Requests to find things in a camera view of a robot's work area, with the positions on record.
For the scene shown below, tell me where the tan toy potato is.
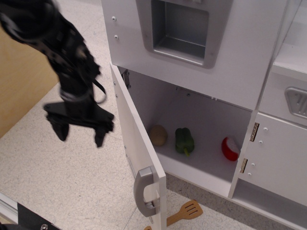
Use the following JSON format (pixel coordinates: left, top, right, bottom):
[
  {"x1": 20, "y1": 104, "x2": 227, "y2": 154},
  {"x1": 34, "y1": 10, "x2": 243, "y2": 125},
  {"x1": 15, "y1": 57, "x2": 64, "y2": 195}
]
[{"x1": 149, "y1": 125, "x2": 168, "y2": 146}]

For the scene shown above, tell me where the white cupboard door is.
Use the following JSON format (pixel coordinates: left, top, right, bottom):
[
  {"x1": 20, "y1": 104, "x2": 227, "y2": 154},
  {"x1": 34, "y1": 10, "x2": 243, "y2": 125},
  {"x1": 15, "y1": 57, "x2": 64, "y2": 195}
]
[{"x1": 239, "y1": 113, "x2": 307, "y2": 206}]

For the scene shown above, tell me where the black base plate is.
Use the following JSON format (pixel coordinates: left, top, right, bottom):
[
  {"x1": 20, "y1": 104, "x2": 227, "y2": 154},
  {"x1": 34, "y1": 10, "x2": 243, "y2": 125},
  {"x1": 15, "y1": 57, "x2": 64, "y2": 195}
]
[{"x1": 17, "y1": 203, "x2": 60, "y2": 230}]

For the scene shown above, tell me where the aluminium extrusion rail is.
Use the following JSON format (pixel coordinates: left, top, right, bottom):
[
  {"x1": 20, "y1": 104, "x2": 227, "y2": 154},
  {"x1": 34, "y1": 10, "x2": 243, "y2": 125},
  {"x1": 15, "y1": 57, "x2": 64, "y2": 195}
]
[{"x1": 0, "y1": 193, "x2": 18, "y2": 224}]

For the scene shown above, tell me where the white low fridge door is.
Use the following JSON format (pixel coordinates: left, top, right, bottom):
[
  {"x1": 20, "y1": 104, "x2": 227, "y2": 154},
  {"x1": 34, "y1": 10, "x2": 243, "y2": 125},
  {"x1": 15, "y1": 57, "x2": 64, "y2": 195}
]
[{"x1": 109, "y1": 62, "x2": 167, "y2": 230}]

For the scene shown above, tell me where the grey ice dispenser recess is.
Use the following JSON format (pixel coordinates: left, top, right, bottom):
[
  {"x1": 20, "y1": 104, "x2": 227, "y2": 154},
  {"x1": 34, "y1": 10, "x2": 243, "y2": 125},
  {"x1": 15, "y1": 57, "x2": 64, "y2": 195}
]
[{"x1": 136, "y1": 0, "x2": 233, "y2": 69}]

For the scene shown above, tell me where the green toy bell pepper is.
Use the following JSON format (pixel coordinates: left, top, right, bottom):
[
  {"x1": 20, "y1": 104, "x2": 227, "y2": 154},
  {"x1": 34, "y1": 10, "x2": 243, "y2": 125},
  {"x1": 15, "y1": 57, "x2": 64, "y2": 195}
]
[{"x1": 175, "y1": 127, "x2": 195, "y2": 157}]

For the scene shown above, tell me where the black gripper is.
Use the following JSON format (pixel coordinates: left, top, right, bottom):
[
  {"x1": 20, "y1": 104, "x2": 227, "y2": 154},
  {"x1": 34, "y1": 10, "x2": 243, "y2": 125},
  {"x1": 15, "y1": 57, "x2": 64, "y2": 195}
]
[{"x1": 43, "y1": 90, "x2": 114, "y2": 148}]

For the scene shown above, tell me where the light wooden panel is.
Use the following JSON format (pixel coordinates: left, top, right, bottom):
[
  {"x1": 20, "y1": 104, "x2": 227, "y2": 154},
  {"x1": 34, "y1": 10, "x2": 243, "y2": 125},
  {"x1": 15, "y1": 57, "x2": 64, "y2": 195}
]
[{"x1": 0, "y1": 29, "x2": 58, "y2": 137}]

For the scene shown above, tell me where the lower brass hinge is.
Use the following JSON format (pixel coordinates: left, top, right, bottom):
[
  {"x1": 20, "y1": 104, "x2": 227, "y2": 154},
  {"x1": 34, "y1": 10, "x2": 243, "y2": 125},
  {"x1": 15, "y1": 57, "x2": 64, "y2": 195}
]
[{"x1": 240, "y1": 158, "x2": 248, "y2": 173}]

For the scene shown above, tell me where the wooden slotted spatula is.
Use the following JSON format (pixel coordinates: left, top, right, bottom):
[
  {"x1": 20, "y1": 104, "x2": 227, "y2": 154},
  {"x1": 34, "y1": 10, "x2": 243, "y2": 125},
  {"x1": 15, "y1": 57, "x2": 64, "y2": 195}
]
[{"x1": 137, "y1": 200, "x2": 203, "y2": 230}]

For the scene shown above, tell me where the upper brass hinge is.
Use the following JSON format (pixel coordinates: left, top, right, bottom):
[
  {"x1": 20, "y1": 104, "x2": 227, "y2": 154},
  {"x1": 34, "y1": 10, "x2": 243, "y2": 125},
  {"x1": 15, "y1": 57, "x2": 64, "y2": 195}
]
[{"x1": 249, "y1": 122, "x2": 260, "y2": 142}]

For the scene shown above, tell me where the brass hinge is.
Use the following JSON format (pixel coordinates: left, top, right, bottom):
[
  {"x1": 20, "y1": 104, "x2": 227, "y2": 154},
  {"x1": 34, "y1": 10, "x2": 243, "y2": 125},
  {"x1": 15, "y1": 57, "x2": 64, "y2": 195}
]
[
  {"x1": 240, "y1": 158, "x2": 248, "y2": 173},
  {"x1": 249, "y1": 122, "x2": 260, "y2": 142}
]

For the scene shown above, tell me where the grey fridge door handle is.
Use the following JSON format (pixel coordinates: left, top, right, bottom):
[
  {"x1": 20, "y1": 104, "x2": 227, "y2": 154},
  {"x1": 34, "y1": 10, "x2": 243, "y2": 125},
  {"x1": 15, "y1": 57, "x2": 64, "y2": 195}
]
[{"x1": 133, "y1": 167, "x2": 156, "y2": 217}]

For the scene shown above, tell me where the grey oven vent panel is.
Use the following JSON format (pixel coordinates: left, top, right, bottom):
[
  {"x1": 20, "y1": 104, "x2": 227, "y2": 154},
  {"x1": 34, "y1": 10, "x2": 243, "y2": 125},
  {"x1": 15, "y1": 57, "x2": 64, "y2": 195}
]
[{"x1": 284, "y1": 87, "x2": 307, "y2": 119}]

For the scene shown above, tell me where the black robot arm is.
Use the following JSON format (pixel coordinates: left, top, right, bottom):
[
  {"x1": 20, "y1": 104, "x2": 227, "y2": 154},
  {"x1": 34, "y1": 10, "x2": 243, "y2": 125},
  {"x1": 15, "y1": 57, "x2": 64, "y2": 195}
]
[{"x1": 0, "y1": 0, "x2": 114, "y2": 147}]

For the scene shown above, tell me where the white toy fridge cabinet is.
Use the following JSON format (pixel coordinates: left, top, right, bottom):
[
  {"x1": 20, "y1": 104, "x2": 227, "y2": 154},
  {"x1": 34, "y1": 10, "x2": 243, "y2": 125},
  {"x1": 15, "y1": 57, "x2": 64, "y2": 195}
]
[{"x1": 102, "y1": 0, "x2": 307, "y2": 230}]

